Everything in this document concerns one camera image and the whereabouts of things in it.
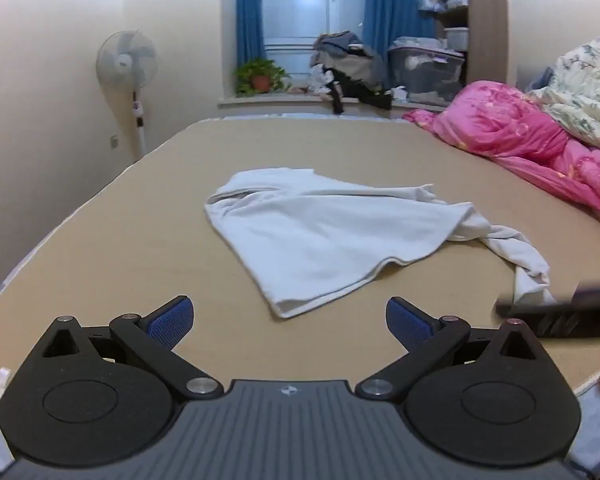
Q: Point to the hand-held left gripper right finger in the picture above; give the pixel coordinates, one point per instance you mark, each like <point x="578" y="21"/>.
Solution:
<point x="405" y="321"/>

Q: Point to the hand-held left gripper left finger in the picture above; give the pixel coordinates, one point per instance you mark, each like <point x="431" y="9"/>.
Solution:
<point x="172" y="321"/>

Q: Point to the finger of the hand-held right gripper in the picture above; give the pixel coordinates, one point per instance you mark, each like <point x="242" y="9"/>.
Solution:
<point x="560" y="316"/>

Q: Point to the white shirt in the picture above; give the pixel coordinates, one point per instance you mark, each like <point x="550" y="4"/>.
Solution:
<point x="340" y="230"/>

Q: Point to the pile of dark clothes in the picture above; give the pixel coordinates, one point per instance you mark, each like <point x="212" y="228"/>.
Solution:
<point x="347" y="67"/>

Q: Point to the pink quilt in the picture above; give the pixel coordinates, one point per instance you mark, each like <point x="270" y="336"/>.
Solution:
<point x="520" y="140"/>

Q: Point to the white floral quilt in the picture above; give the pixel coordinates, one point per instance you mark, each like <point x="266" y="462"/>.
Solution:
<point x="587" y="90"/>

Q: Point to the blue grey cloth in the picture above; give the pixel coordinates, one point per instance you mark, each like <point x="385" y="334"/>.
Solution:
<point x="542" y="80"/>

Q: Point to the clear plastic storage bin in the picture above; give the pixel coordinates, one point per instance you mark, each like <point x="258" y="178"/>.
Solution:
<point x="427" y="72"/>

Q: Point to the potted green plant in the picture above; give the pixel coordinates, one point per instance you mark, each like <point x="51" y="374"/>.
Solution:
<point x="260" y="76"/>

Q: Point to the white standing fan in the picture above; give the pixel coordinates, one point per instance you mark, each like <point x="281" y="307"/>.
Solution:
<point x="127" y="60"/>

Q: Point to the white plastic basket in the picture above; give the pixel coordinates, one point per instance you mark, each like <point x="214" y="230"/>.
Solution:
<point x="456" y="38"/>

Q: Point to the wooden wardrobe shelf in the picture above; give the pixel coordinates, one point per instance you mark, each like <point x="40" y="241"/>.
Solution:
<point x="485" y="20"/>

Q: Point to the blue curtain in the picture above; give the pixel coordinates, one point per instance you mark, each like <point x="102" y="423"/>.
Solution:
<point x="250" y="10"/>
<point x="392" y="2"/>

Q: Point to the window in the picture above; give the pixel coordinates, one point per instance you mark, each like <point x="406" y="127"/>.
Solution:
<point x="310" y="2"/>

